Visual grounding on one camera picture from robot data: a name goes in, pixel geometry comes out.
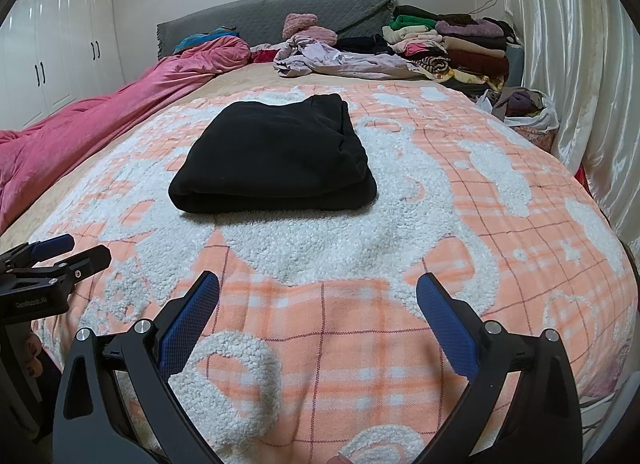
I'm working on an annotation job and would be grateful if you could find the black IKISS sweater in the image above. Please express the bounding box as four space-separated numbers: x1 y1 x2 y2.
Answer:
168 93 378 215

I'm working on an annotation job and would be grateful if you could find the white bag of clothes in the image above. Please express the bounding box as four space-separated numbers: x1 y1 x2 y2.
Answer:
475 86 560 153

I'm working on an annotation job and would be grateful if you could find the stack of folded clothes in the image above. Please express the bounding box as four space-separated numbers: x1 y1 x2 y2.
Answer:
334 4 524 94

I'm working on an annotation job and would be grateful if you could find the person left hand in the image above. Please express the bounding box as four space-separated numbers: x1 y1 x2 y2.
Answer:
24 333 43 378

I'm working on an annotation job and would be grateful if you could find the person right hand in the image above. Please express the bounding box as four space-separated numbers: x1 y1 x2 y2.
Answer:
328 453 352 464

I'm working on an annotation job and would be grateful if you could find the pink quilted duvet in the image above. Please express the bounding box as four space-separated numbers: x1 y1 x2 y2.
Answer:
1 36 250 230

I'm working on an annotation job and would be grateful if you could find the white wardrobe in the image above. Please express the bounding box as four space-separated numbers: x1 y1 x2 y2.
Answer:
1 0 125 130

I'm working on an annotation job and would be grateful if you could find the peach white plaid blanket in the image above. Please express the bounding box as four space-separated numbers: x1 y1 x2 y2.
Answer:
35 83 639 463

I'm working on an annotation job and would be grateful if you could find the blue cloth at headboard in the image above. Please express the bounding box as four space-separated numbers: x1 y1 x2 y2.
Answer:
172 27 239 55

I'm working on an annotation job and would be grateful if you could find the beige fleece bed sheet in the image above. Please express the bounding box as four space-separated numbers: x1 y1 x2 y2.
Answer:
1 65 452 250

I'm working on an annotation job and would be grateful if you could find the red garment near pillow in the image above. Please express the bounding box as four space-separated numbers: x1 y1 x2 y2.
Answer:
250 49 278 64

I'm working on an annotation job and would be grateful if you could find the lilac crumpled garment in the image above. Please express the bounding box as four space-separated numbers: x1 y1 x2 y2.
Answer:
273 37 424 80

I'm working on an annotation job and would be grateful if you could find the pink fluffy knit item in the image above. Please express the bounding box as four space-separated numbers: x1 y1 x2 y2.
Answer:
282 13 337 46

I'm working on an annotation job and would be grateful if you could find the white satin curtain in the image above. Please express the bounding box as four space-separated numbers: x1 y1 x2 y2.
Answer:
504 0 639 254

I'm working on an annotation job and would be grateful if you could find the grey bed headboard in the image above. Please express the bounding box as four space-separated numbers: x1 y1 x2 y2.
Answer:
156 0 395 58

